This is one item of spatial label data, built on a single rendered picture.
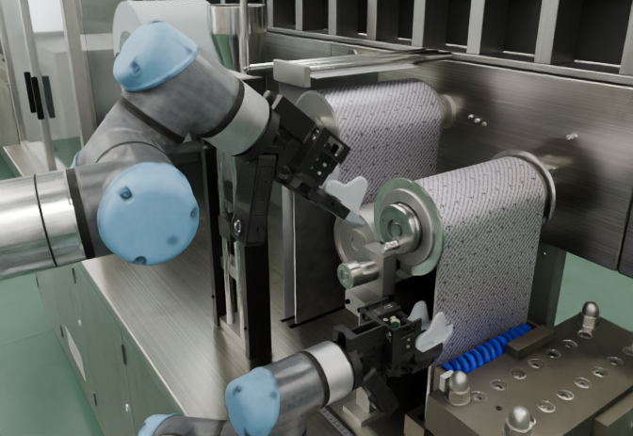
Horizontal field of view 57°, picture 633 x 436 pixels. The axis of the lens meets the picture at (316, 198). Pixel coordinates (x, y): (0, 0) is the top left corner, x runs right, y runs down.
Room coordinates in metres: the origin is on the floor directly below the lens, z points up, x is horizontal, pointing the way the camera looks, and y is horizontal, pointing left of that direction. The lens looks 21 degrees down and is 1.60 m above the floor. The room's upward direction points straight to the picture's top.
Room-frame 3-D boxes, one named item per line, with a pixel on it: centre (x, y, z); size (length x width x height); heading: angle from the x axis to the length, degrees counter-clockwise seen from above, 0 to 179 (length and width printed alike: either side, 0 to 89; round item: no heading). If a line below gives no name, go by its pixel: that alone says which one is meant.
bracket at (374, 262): (0.79, -0.08, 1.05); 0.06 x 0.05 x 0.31; 125
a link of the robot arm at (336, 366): (0.63, -0.01, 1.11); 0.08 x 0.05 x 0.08; 35
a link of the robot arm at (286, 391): (0.58, 0.05, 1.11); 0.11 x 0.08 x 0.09; 125
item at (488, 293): (0.80, -0.27, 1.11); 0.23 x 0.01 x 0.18; 125
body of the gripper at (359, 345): (0.67, -0.08, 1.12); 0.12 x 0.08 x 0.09; 125
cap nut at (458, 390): (0.67, -0.20, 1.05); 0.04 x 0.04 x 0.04
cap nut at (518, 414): (0.60, -0.26, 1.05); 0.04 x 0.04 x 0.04
